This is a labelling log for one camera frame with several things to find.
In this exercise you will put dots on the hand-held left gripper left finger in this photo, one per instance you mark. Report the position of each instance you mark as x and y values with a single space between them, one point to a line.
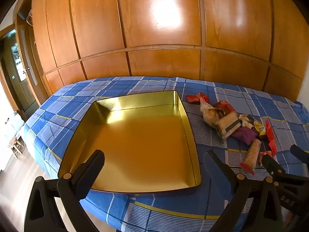
94 166

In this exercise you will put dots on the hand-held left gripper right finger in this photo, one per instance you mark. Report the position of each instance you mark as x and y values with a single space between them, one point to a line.
217 171

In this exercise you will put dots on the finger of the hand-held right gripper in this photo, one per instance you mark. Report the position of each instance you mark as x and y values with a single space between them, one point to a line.
300 153
271 165

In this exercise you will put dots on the small pink candy packet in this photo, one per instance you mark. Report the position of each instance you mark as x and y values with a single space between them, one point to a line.
265 154

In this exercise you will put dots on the long cereal bar packet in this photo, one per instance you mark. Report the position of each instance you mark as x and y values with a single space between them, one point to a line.
252 156

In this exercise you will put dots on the large red gold-print packet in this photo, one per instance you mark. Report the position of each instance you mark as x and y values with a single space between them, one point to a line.
270 135

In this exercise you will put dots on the yellow snack packet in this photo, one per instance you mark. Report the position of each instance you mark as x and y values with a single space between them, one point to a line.
259 127

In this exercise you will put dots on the purple snack packet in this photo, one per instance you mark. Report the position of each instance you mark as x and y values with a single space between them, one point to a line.
243 134

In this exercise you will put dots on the clear cracker packet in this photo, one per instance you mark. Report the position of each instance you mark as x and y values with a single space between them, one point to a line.
227 125

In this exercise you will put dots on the gold metal tin tray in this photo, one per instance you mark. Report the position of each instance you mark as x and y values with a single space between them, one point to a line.
144 145

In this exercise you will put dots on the clear bread bag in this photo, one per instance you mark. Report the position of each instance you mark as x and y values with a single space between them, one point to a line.
208 112

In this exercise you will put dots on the dark red snack packet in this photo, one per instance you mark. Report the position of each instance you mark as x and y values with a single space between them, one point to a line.
224 107

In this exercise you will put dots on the small red snack packet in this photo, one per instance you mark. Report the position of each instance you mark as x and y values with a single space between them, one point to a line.
204 98
193 98

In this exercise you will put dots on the small wooden stool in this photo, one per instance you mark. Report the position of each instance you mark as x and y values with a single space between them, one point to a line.
17 147

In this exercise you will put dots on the wooden door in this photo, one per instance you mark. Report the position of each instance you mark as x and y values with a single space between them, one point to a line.
25 82

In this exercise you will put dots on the wooden panel wardrobe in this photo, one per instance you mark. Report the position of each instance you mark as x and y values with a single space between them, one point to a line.
157 62

